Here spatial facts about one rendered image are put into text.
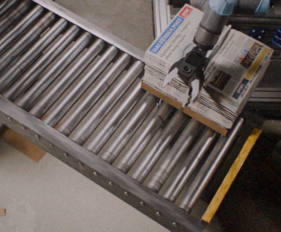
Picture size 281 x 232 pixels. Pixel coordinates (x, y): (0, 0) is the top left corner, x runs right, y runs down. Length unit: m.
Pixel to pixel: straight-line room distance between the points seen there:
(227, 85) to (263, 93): 1.07
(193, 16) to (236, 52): 0.21
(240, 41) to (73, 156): 0.72
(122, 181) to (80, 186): 0.87
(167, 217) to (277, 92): 1.31
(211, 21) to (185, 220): 0.65
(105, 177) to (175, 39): 0.54
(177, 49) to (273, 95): 1.12
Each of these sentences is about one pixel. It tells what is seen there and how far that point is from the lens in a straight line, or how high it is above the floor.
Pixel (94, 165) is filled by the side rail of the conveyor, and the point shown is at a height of 0.80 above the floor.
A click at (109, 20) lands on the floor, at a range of 3.05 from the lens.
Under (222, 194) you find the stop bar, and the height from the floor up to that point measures 0.82.
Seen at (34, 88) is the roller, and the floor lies 0.80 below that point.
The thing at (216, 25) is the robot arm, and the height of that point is 1.25.
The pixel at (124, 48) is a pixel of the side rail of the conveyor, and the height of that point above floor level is 0.80.
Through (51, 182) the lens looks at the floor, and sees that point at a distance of 2.42.
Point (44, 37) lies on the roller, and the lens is 1.90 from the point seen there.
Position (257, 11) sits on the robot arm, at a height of 1.22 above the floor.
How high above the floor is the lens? 2.23
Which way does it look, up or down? 59 degrees down
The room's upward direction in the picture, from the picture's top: 9 degrees clockwise
